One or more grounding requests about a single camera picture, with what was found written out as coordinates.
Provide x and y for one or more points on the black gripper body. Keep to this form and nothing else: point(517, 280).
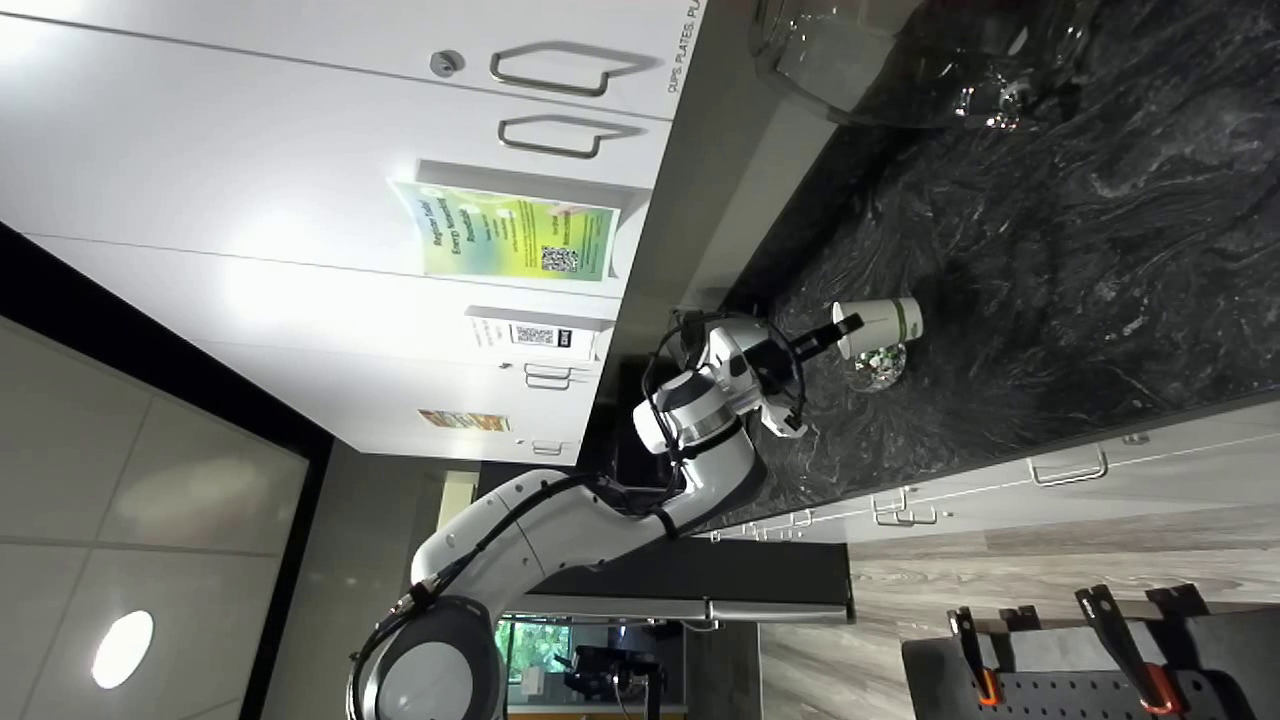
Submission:
point(770, 363)

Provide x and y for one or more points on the white cup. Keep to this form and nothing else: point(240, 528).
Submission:
point(881, 325)

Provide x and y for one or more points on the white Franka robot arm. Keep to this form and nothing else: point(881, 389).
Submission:
point(563, 524)

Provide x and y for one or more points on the small cut crystal bowl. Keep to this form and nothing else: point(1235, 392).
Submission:
point(881, 374)

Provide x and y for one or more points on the large clear glass bowl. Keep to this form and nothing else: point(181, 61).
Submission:
point(826, 66)

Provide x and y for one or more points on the black stand platform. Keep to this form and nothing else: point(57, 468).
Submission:
point(744, 575)

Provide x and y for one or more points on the white barcode label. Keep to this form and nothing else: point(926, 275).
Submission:
point(541, 332)

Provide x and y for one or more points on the green yellow flyer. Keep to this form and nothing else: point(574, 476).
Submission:
point(507, 233)

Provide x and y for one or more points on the yellow cabinet sticker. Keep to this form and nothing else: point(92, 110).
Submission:
point(467, 422)

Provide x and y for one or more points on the black orange clamp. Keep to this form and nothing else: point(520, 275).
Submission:
point(979, 667)
point(1125, 652)

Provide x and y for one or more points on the window with greenery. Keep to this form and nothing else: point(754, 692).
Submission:
point(541, 657)

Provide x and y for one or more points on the black perforated plate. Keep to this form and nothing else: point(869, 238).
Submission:
point(1067, 698)

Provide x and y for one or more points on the round silver cabinet lock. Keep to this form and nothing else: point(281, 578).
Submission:
point(445, 61)

